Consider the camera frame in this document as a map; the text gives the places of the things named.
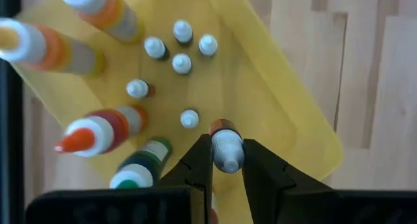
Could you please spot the yellow translucent plastic bin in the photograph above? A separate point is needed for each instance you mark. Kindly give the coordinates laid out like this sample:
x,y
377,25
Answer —
x,y
260,103

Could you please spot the large green food colouring bottle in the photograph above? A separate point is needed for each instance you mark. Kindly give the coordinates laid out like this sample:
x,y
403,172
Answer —
x,y
143,162

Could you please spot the large orange food colouring bottle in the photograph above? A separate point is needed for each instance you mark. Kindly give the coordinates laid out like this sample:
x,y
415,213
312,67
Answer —
x,y
104,133

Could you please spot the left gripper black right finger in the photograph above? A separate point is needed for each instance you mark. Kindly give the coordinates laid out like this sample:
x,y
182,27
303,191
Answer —
x,y
286,201

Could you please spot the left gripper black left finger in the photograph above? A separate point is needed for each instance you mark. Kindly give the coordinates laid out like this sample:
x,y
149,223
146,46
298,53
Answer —
x,y
182,201

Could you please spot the small orange dropper bottle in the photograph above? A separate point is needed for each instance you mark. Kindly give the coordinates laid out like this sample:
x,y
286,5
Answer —
x,y
228,152

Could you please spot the large yellow food colouring bottle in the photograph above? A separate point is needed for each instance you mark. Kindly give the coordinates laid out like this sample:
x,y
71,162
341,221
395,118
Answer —
x,y
107,12
49,49

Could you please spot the black aluminium rig frame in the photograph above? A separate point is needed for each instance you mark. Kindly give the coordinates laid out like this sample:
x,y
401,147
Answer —
x,y
6,120

